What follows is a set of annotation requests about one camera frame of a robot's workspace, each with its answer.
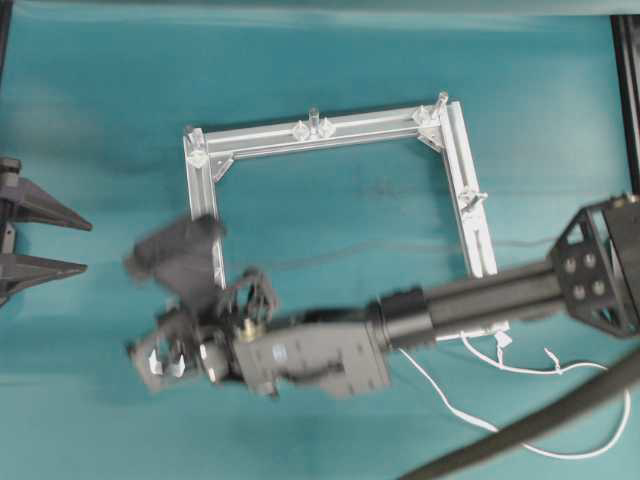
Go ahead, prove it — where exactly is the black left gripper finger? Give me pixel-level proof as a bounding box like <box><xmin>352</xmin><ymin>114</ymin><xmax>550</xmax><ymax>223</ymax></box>
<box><xmin>1</xmin><ymin>253</ymin><xmax>87</xmax><ymax>306</ymax></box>
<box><xmin>1</xmin><ymin>157</ymin><xmax>93</xmax><ymax>231</ymax></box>

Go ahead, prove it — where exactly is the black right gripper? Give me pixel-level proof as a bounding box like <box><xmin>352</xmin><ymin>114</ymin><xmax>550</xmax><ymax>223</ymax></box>
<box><xmin>126</xmin><ymin>297</ymin><xmax>235</xmax><ymax>393</ymax></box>

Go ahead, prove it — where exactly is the white cable with plug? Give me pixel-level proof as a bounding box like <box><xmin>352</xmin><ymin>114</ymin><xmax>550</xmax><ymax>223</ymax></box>
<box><xmin>397</xmin><ymin>327</ymin><xmax>634</xmax><ymax>459</ymax></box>

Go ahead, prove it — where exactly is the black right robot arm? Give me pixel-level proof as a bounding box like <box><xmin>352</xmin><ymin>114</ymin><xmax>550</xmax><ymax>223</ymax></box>
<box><xmin>124</xmin><ymin>195</ymin><xmax>639</xmax><ymax>397</ymax></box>

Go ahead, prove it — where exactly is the steel pin top left corner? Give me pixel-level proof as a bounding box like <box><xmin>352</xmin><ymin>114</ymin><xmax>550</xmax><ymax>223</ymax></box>
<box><xmin>183</xmin><ymin>125</ymin><xmax>209</xmax><ymax>169</ymax></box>

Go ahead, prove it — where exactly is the steel pin corner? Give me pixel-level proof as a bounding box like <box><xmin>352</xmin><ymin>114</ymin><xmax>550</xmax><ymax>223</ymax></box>
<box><xmin>183</xmin><ymin>125</ymin><xmax>209</xmax><ymax>169</ymax></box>
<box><xmin>411</xmin><ymin>91</ymin><xmax>449</xmax><ymax>129</ymax></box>

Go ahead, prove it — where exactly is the steel pin top middle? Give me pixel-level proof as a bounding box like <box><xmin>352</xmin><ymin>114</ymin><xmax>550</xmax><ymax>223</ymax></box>
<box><xmin>291</xmin><ymin>107</ymin><xmax>336</xmax><ymax>142</ymax></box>

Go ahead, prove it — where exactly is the steel pin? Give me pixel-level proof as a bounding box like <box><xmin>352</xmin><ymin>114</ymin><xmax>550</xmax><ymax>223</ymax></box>
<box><xmin>291</xmin><ymin>107</ymin><xmax>336</xmax><ymax>142</ymax></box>
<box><xmin>457</xmin><ymin>187</ymin><xmax>488</xmax><ymax>212</ymax></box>

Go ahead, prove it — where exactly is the steel pin right side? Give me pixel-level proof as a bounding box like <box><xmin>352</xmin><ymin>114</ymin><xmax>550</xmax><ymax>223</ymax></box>
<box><xmin>457</xmin><ymin>187</ymin><xmax>488</xmax><ymax>212</ymax></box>

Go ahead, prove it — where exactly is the steel pin top right corner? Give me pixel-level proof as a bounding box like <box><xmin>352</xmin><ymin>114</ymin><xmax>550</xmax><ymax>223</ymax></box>
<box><xmin>411</xmin><ymin>91</ymin><xmax>449</xmax><ymax>129</ymax></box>

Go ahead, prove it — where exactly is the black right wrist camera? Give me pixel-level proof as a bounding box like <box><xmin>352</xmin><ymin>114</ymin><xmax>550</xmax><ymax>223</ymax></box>
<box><xmin>123</xmin><ymin>214</ymin><xmax>226</xmax><ymax>312</ymax></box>

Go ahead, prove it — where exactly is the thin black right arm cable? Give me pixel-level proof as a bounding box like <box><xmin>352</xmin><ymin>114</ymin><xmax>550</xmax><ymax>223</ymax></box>
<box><xmin>219</xmin><ymin>237</ymin><xmax>556</xmax><ymax>301</ymax></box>

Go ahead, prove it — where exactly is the black post top left edge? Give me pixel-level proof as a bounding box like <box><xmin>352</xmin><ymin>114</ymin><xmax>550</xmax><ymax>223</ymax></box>
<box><xmin>0</xmin><ymin>0</ymin><xmax>14</xmax><ymax>76</ymax></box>

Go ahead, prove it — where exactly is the square aluminium extrusion frame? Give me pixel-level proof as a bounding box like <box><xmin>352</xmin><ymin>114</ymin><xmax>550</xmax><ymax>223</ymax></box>
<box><xmin>182</xmin><ymin>99</ymin><xmax>501</xmax><ymax>296</ymax></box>

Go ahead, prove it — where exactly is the thick black hose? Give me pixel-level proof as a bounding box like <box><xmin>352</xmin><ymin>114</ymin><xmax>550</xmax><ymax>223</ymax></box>
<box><xmin>399</xmin><ymin>352</ymin><xmax>640</xmax><ymax>480</ymax></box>

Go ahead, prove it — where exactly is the black vertical rail right edge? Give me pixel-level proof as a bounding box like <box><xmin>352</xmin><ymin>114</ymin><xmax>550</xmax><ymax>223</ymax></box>
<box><xmin>610</xmin><ymin>14</ymin><xmax>639</xmax><ymax>195</ymax></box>

